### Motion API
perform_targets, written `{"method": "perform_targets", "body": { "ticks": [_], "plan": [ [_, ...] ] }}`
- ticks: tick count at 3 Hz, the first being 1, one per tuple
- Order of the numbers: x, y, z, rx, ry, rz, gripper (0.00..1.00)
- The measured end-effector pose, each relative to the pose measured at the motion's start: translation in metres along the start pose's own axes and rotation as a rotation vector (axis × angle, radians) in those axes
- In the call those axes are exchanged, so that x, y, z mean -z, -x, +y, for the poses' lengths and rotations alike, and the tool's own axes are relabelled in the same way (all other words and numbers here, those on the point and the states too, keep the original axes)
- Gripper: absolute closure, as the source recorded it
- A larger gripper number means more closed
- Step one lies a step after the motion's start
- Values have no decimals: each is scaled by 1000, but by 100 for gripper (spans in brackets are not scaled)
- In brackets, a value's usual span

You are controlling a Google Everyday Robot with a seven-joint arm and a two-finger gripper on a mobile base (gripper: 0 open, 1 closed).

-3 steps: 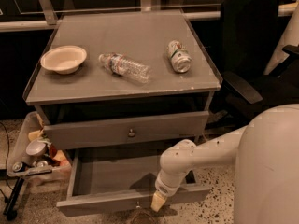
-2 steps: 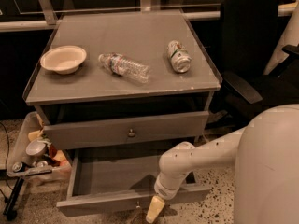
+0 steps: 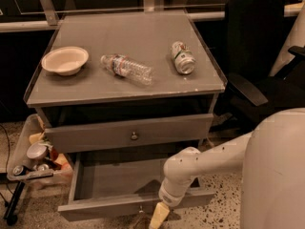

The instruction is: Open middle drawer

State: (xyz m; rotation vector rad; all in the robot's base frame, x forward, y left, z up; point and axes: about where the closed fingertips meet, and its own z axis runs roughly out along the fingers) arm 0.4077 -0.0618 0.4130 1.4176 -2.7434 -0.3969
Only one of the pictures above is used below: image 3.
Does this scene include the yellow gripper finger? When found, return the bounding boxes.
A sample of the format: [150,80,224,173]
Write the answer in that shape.
[149,202,170,229]

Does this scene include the grey drawer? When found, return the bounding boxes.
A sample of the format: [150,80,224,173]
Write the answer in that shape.
[57,151,216,222]
[46,114,214,153]

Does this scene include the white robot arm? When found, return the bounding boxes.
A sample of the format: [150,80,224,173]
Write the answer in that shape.
[149,108,305,229]

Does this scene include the grey top drawer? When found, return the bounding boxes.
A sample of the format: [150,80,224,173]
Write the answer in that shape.
[46,114,214,153]

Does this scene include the grey drawer cabinet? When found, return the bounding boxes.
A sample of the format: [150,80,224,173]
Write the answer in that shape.
[23,10,228,164]

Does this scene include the clear plastic bin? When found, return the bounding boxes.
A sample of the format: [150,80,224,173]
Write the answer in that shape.
[8,114,72,189]

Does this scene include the silver can in bin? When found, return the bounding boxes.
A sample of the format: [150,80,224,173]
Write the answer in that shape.
[27,142,48,160]

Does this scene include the small silver can lid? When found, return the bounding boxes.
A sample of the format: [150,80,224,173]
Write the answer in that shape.
[12,165,25,176]

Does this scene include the black stand leg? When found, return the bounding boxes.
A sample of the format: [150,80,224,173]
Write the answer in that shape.
[3,181,25,226]

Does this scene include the green white soda can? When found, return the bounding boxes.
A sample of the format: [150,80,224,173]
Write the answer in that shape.
[171,41,195,74]

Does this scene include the clear plastic water bottle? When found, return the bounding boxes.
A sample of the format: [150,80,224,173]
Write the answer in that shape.
[100,54,153,85]

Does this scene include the white paper bowl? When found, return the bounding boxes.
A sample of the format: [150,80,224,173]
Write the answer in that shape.
[41,47,89,76]

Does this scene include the metal railing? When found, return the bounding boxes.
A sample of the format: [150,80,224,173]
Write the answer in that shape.
[0,0,305,33]

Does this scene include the black office chair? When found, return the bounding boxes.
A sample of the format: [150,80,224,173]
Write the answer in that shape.
[214,0,305,132]

